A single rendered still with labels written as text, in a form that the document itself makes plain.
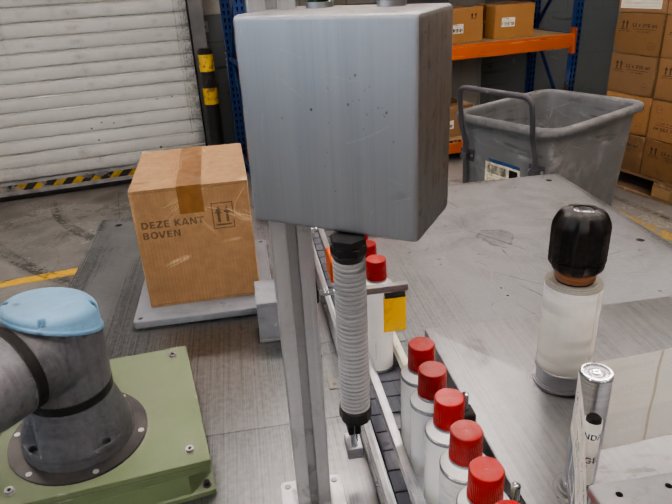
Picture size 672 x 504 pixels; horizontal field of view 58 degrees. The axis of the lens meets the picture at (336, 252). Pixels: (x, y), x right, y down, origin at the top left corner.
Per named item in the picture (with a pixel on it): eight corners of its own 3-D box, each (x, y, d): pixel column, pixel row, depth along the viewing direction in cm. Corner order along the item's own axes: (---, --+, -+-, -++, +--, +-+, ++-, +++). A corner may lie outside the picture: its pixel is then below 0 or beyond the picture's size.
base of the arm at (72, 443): (127, 467, 83) (116, 411, 79) (9, 481, 81) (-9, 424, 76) (139, 394, 96) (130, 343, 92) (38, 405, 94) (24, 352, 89)
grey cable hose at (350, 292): (375, 425, 63) (370, 242, 54) (342, 430, 63) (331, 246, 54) (368, 404, 66) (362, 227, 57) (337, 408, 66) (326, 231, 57)
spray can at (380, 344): (396, 371, 103) (395, 263, 94) (366, 375, 102) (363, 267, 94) (389, 354, 108) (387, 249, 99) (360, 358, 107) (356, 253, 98)
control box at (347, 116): (418, 244, 53) (420, 11, 45) (253, 220, 60) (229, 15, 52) (450, 205, 61) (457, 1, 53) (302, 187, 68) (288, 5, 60)
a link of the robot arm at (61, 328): (131, 371, 86) (117, 288, 80) (49, 429, 76) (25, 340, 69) (74, 345, 91) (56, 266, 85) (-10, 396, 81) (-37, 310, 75)
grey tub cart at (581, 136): (532, 214, 389) (547, 59, 348) (627, 243, 343) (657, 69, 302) (436, 256, 341) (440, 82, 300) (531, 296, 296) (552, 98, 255)
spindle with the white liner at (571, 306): (601, 392, 96) (631, 217, 83) (548, 401, 94) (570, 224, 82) (572, 360, 104) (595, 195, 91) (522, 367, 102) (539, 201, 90)
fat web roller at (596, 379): (603, 500, 77) (626, 380, 69) (569, 506, 76) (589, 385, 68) (584, 473, 81) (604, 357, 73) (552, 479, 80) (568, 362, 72)
